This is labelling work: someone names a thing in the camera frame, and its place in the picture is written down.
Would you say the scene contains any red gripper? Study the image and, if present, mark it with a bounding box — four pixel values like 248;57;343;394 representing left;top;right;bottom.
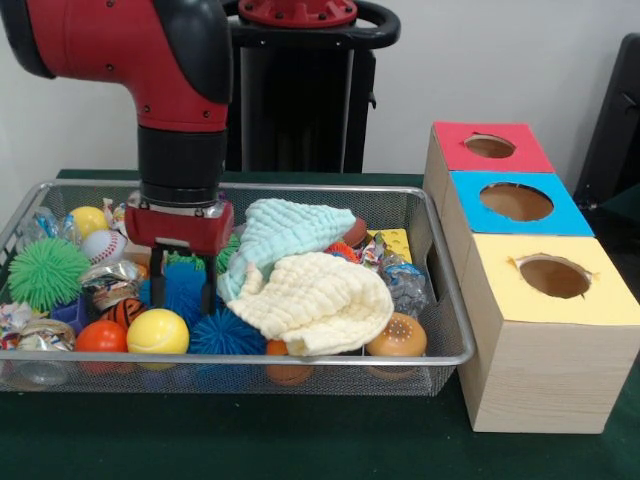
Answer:
124;201;235;316

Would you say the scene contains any mint green cloth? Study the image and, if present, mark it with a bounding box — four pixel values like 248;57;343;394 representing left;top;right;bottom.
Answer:
215;198;358;302

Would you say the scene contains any cream cloth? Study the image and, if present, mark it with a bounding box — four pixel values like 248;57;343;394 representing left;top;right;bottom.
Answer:
228;252;395;357

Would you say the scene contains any silver mesh bin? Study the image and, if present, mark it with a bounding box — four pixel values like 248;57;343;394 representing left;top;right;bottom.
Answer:
0;178;476;397

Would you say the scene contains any wooden box with three holes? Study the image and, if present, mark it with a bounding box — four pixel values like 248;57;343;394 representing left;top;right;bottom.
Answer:
422;121;640;434

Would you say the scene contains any blue spiky ball with eyes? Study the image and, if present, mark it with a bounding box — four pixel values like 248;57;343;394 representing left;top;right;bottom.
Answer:
139;262;225;326

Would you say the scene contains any large yellow ball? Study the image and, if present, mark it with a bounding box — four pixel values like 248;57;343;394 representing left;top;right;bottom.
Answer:
126;308;190;355

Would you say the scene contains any white baseball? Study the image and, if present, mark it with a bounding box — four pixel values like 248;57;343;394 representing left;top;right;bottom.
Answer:
81;229;129;266

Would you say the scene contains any orange ball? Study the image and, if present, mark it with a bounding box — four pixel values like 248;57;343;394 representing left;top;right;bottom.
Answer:
74;319;129;354

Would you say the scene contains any small yellow ball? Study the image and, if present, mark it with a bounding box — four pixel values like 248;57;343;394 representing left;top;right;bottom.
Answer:
67;205;110;240

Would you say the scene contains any large green spiky ball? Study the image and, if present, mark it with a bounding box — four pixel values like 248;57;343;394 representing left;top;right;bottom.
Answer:
7;237;92;312

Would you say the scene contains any dark green table cloth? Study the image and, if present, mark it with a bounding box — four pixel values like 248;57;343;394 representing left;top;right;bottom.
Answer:
0;168;640;480
587;195;640;241

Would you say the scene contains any toy burger bun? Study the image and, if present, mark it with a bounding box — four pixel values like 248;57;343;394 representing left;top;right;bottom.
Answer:
364;312;429;357

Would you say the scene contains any black upright panel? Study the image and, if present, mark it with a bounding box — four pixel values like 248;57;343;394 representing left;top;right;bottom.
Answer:
573;33;640;206

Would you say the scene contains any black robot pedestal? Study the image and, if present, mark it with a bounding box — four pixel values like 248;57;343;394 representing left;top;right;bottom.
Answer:
219;0;402;174

